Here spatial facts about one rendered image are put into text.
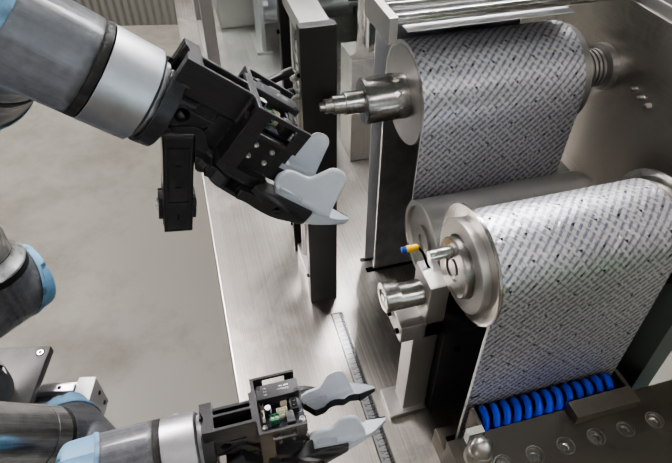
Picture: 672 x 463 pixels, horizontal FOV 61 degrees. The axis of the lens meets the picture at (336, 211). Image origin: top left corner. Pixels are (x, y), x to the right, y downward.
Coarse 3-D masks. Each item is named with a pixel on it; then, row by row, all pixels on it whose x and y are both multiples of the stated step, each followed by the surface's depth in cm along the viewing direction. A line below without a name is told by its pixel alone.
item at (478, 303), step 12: (444, 228) 70; (456, 228) 66; (468, 228) 64; (468, 240) 64; (480, 240) 63; (480, 252) 62; (480, 264) 62; (480, 276) 62; (480, 288) 63; (456, 300) 70; (468, 300) 66; (480, 300) 63; (468, 312) 67; (480, 312) 65
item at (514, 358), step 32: (544, 320) 68; (576, 320) 70; (608, 320) 72; (640, 320) 75; (480, 352) 70; (512, 352) 71; (544, 352) 73; (576, 352) 76; (608, 352) 78; (480, 384) 74; (512, 384) 77; (544, 384) 80
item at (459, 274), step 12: (444, 240) 68; (456, 240) 65; (456, 252) 65; (468, 252) 64; (444, 264) 69; (456, 264) 66; (468, 264) 63; (444, 276) 70; (456, 276) 67; (468, 276) 63; (456, 288) 67; (468, 288) 64
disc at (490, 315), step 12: (456, 204) 67; (456, 216) 68; (468, 216) 65; (480, 216) 63; (480, 228) 62; (492, 240) 61; (492, 252) 61; (492, 264) 61; (492, 276) 62; (492, 288) 62; (492, 300) 63; (492, 312) 63; (480, 324) 67; (492, 324) 64
